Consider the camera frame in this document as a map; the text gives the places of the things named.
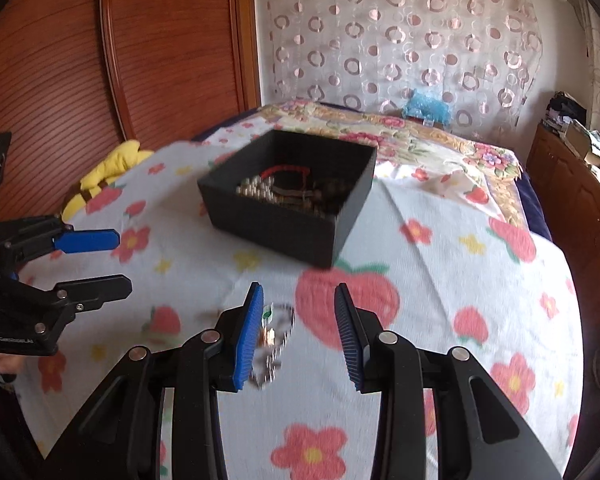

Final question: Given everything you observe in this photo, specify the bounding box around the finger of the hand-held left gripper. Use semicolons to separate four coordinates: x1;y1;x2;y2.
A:
0;215;121;263
0;275;133;311

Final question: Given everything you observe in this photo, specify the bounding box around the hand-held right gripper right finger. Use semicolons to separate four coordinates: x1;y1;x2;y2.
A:
334;284;563;480

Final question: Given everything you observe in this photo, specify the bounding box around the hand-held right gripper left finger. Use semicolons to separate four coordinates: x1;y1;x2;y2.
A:
45;282;264;480

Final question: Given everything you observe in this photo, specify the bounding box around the silver chain bracelet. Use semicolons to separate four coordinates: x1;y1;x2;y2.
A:
250;302;297;389

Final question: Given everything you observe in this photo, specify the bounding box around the black square box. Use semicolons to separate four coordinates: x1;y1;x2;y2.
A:
197;129;378;269

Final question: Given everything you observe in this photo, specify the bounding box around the dark wooden bead bracelet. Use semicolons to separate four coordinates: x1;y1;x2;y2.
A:
306;180;347;217

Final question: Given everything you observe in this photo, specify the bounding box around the cream pearl bead bracelet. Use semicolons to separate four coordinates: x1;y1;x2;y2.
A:
236;176;282;202

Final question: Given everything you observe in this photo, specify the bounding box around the red string bracelet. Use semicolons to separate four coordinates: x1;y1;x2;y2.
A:
260;162;311;182

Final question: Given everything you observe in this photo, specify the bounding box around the yellow plush toy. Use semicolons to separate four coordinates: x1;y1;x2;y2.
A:
60;140;155;222

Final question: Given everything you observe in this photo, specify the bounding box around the strawberry print bed sheet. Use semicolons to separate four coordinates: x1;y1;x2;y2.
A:
15;140;581;480

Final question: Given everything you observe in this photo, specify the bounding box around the wooden slatted wardrobe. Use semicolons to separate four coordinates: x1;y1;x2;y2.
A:
0;0;262;241

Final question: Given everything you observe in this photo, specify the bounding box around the dark blue mattress cover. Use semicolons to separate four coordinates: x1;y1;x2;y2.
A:
522;170;554;242

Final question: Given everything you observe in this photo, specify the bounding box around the blue plush toy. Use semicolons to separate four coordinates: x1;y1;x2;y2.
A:
404;89;454;125

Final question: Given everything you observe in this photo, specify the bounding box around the long wooden cabinet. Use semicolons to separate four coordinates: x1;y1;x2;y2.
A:
525;122;600;321

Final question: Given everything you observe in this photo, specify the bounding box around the sheer circle-patterned curtain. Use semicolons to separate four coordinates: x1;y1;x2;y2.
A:
265;0;544;131

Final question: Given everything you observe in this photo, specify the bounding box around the open cardboard box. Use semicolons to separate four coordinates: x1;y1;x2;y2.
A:
562;120;600;172

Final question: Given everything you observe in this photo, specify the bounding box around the pile of dark clothes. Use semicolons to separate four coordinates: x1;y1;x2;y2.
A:
546;91;589;134

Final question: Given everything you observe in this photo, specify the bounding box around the pale checked window curtain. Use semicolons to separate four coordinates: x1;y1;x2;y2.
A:
577;0;600;127

